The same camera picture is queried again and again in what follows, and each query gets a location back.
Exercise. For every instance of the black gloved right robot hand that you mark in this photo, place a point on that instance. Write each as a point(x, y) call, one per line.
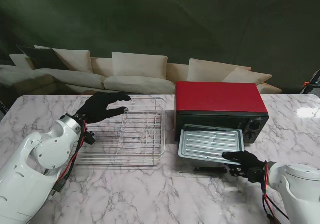
point(246, 160)

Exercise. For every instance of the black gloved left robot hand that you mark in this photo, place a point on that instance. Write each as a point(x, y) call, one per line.
point(100, 107)

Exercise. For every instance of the ribbed metal baking tray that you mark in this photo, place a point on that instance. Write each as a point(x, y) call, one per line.
point(210, 144)

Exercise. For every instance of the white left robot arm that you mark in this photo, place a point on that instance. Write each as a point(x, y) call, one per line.
point(32, 171)

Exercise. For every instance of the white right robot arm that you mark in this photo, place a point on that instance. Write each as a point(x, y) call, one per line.
point(295, 191)

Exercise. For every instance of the black oven knob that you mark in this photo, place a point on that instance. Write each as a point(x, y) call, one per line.
point(255, 126)
point(250, 135)

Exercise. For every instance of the red and black toaster oven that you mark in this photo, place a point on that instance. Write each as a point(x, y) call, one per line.
point(217, 96)

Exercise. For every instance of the beige sectional sofa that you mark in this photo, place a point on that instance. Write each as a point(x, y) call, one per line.
point(137, 84)

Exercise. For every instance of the beige sofa cushion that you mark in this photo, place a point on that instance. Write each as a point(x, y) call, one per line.
point(138, 65)
point(250, 77)
point(20, 60)
point(75, 60)
point(207, 70)

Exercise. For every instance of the dark grey sofa cushion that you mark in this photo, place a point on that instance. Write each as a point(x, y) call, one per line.
point(42, 57)

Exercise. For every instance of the black stand leg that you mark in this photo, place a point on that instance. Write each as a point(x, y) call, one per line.
point(2, 106)

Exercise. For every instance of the black tripod with orange clamp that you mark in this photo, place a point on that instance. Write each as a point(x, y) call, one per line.
point(315, 77)

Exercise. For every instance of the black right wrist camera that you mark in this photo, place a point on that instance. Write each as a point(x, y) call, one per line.
point(236, 171)

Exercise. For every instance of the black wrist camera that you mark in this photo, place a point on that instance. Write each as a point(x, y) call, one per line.
point(236, 171)
point(90, 137)

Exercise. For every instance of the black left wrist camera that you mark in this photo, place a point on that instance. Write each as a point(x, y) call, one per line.
point(90, 137)

